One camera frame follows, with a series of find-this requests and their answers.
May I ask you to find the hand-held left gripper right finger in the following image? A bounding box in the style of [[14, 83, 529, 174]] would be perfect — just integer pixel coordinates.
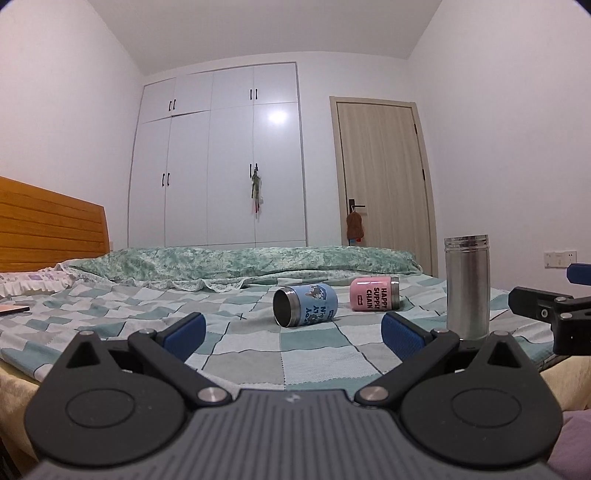
[[354, 311, 539, 408]]

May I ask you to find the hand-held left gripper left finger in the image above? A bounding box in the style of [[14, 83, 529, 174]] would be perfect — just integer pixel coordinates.
[[60, 312, 232, 408]]

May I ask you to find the pink printed cup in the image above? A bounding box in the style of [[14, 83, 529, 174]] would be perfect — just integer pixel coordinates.
[[349, 275, 400, 311]]

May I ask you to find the blue printed cup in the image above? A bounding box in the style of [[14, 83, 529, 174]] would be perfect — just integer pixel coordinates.
[[272, 282, 339, 329]]

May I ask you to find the green checked bedsheet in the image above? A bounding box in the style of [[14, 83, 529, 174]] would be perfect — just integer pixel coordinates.
[[0, 271, 557, 387]]

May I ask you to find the tall stainless steel tumbler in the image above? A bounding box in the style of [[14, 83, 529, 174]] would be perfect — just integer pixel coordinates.
[[444, 234, 491, 341]]

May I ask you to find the green floral quilt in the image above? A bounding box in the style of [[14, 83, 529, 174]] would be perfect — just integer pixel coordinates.
[[54, 244, 426, 292]]

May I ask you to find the purple cloth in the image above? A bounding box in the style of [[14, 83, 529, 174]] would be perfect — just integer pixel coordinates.
[[549, 410, 591, 480]]

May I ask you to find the light wooden door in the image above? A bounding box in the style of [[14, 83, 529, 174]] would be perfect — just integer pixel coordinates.
[[329, 95, 439, 278]]

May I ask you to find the green hanging ornament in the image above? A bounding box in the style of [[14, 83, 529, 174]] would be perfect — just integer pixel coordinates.
[[249, 169, 265, 216]]

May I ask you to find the white floral pillow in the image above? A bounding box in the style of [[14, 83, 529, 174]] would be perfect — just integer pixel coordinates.
[[0, 270, 75, 299]]

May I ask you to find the white wardrobe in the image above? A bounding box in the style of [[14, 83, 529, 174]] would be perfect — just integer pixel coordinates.
[[127, 62, 309, 253]]

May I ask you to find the orange wooden headboard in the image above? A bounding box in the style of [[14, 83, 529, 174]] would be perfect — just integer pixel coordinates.
[[0, 175, 112, 274]]

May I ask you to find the white wall socket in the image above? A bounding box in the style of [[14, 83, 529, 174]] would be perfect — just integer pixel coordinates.
[[543, 250, 578, 269]]

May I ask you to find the brown bag on handle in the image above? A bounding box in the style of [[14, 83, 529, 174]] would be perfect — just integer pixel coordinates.
[[345, 211, 366, 246]]

